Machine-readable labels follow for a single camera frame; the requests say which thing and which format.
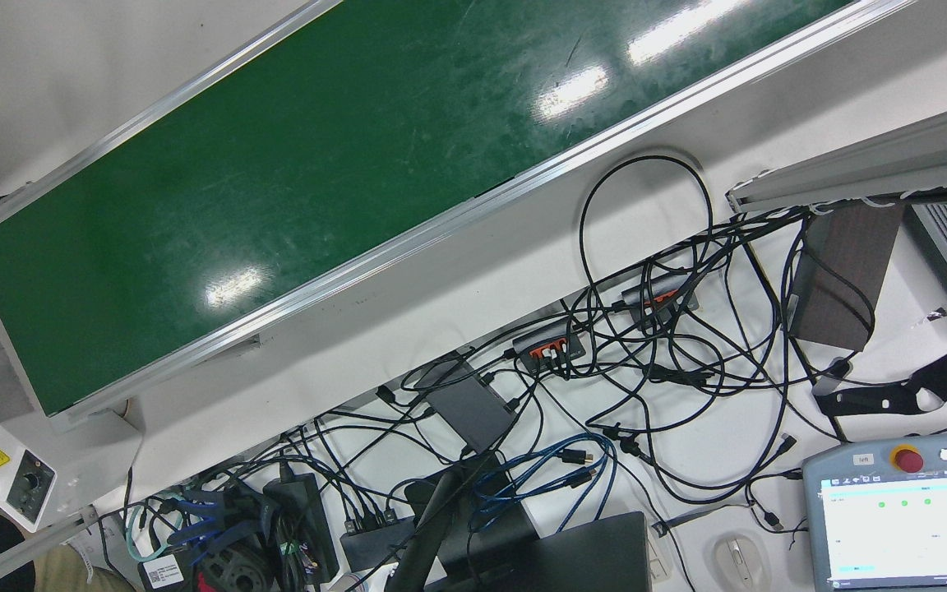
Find white QR label tag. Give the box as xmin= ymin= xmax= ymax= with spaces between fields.
xmin=138 ymin=553 xmax=187 ymax=590

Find black monitor stand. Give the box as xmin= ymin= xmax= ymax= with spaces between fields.
xmin=383 ymin=451 xmax=540 ymax=592

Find grey robot teach pendant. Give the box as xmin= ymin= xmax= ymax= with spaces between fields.
xmin=802 ymin=431 xmax=947 ymax=592

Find blue network cable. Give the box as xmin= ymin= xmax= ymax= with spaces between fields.
xmin=469 ymin=433 xmax=618 ymax=535

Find dark brown box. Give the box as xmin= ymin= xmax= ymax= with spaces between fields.
xmin=788 ymin=201 xmax=906 ymax=353

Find green conveyor belt aluminium frame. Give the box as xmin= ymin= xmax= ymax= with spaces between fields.
xmin=0 ymin=0 xmax=918 ymax=432

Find black looped cable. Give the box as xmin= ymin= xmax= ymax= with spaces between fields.
xmin=579 ymin=155 xmax=714 ymax=346

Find white computer mouse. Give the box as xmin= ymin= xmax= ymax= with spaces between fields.
xmin=712 ymin=533 xmax=773 ymax=591

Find black power brick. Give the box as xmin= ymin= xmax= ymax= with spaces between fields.
xmin=262 ymin=473 xmax=341 ymax=585

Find black multiport hub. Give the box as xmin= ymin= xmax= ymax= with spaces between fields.
xmin=340 ymin=510 xmax=417 ymax=572

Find grey aluminium frame rail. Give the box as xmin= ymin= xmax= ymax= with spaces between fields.
xmin=0 ymin=506 xmax=100 ymax=592

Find black flat metal bracket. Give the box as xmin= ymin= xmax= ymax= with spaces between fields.
xmin=812 ymin=346 xmax=947 ymax=419

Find white conveyor control box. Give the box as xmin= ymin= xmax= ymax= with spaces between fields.
xmin=0 ymin=409 xmax=144 ymax=533

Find black round spool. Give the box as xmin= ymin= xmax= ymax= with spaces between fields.
xmin=194 ymin=543 xmax=273 ymax=592

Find aluminium profile bar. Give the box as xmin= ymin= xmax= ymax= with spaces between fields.
xmin=726 ymin=92 xmax=947 ymax=216

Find grey USB hub orange ports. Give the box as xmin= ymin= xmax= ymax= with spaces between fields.
xmin=512 ymin=319 xmax=588 ymax=372
xmin=621 ymin=275 xmax=699 ymax=323

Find black Huawei monitor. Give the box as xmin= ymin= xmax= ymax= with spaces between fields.
xmin=424 ymin=511 xmax=655 ymax=592

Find dark grey adapter box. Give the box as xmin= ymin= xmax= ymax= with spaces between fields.
xmin=423 ymin=359 xmax=517 ymax=453

